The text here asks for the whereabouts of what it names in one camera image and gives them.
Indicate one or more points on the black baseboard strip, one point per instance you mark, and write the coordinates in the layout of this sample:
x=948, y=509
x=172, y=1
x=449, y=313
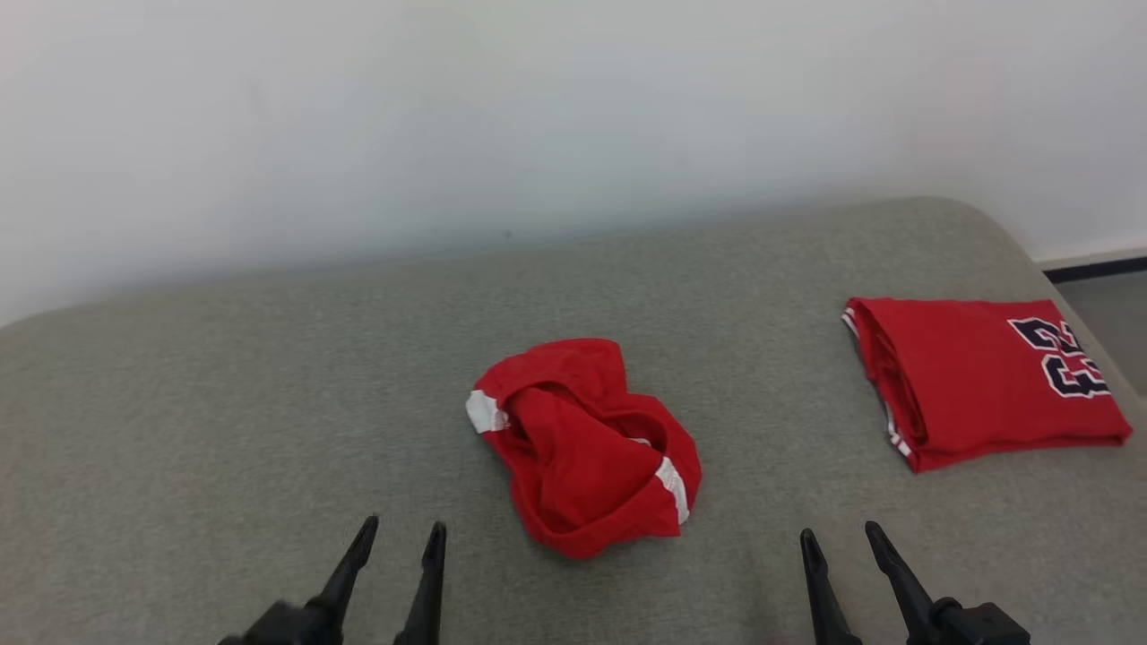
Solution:
x=1102, y=267

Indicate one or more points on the red basketball jersey number 23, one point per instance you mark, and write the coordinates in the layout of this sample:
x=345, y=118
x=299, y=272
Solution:
x=968, y=376

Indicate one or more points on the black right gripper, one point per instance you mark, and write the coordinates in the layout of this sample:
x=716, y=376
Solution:
x=981, y=627

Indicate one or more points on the red shorts with white stripes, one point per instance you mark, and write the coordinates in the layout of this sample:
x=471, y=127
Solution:
x=582, y=466

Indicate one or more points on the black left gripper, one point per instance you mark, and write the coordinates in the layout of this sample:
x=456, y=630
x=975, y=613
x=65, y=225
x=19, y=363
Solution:
x=287, y=627

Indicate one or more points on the grey fabric sofa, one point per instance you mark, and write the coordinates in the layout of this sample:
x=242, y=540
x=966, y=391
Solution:
x=269, y=403

